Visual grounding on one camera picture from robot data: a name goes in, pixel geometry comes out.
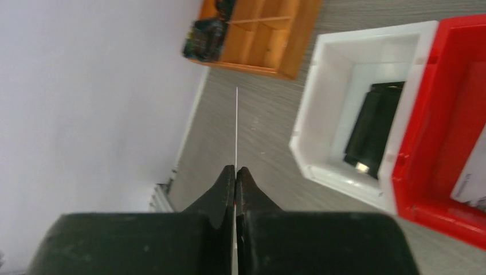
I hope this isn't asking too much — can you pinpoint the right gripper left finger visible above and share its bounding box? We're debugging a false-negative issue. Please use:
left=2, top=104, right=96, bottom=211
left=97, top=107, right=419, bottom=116
left=27, top=165, right=236, bottom=274

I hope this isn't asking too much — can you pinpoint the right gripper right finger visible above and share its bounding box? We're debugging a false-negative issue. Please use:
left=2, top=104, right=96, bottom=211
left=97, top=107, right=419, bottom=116
left=235, top=167, right=419, bottom=274

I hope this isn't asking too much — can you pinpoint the thin card edge-on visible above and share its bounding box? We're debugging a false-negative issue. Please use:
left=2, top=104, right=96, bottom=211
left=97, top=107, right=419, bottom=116
left=234, top=87, right=239, bottom=172

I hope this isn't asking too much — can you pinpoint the black card in white bin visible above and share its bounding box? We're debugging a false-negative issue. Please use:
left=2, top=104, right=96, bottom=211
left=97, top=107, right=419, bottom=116
left=343, top=81, right=405, bottom=179

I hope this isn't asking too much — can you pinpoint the card in red bin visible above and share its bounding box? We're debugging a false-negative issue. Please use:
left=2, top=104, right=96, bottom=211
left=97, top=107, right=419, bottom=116
left=450, top=127, right=485, bottom=212

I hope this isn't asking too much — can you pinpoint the white plastic bin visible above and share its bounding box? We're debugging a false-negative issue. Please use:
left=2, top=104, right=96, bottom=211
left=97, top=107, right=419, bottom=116
left=289, top=21, right=439, bottom=215

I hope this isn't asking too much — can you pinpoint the orange compartment tray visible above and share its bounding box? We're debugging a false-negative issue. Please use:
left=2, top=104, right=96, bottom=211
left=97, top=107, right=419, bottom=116
left=182, top=0, right=322, bottom=79

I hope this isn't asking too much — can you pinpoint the red plastic bin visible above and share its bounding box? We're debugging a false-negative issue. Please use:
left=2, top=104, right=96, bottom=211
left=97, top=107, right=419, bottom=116
left=392, top=14, right=485, bottom=249

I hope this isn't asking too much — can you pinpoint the green patterned strap lower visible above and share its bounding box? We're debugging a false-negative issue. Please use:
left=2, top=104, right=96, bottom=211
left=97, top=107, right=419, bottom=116
left=182, top=18, right=229, bottom=64

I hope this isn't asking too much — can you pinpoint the black coiled strap large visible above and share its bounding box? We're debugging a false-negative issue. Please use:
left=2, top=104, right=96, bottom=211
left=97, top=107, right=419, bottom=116
left=214, top=0, right=237, bottom=22

